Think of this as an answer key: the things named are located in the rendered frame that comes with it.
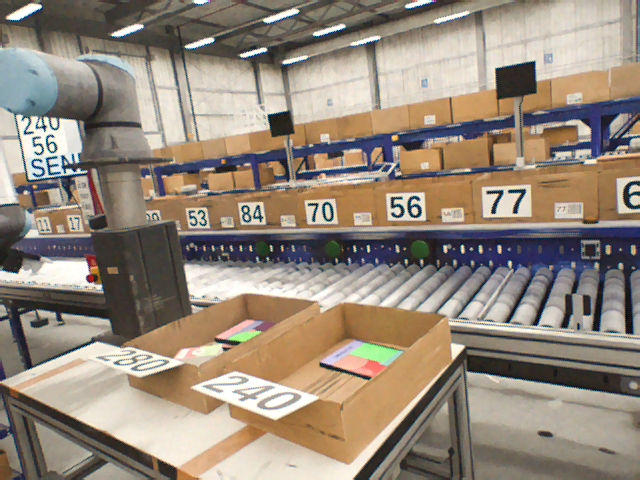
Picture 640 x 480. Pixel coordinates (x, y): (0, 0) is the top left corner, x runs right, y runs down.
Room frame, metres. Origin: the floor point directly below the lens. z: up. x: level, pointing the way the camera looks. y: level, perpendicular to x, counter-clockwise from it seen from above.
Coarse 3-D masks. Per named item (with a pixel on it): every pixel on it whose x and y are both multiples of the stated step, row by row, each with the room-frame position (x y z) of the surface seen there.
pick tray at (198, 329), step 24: (216, 312) 1.20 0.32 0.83; (240, 312) 1.26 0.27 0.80; (264, 312) 1.24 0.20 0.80; (288, 312) 1.18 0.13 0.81; (312, 312) 1.09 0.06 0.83; (144, 336) 1.03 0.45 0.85; (168, 336) 1.08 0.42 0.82; (192, 336) 1.13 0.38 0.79; (264, 336) 0.95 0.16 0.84; (216, 360) 0.85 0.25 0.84; (144, 384) 0.94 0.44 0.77; (168, 384) 0.88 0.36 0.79; (192, 384) 0.83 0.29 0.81; (192, 408) 0.84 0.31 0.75; (216, 408) 0.83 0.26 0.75
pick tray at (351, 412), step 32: (320, 320) 1.02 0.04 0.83; (352, 320) 1.07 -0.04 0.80; (384, 320) 1.01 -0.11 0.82; (416, 320) 0.96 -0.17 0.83; (448, 320) 0.91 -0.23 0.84; (256, 352) 0.86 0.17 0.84; (288, 352) 0.93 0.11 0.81; (320, 352) 1.00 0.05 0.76; (416, 352) 0.79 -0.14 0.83; (448, 352) 0.90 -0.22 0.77; (288, 384) 0.88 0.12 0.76; (320, 384) 0.86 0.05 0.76; (352, 384) 0.84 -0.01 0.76; (384, 384) 0.71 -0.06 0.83; (416, 384) 0.79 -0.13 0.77; (256, 416) 0.75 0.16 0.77; (288, 416) 0.69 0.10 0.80; (320, 416) 0.65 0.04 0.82; (352, 416) 0.64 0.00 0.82; (384, 416) 0.70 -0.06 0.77; (320, 448) 0.65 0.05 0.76; (352, 448) 0.63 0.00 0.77
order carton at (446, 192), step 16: (448, 176) 2.00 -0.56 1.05; (464, 176) 1.96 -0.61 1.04; (480, 176) 1.92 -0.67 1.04; (384, 192) 1.85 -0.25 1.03; (400, 192) 1.81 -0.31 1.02; (416, 192) 1.78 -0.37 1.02; (432, 192) 1.74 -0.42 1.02; (448, 192) 1.71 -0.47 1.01; (464, 192) 1.68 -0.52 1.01; (384, 208) 1.85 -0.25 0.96; (432, 208) 1.74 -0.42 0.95; (448, 208) 1.71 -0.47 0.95; (464, 208) 1.68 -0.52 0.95; (384, 224) 1.86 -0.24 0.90; (400, 224) 1.82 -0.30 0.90; (416, 224) 1.78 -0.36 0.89; (432, 224) 1.75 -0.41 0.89; (448, 224) 1.71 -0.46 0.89; (464, 224) 1.68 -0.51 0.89
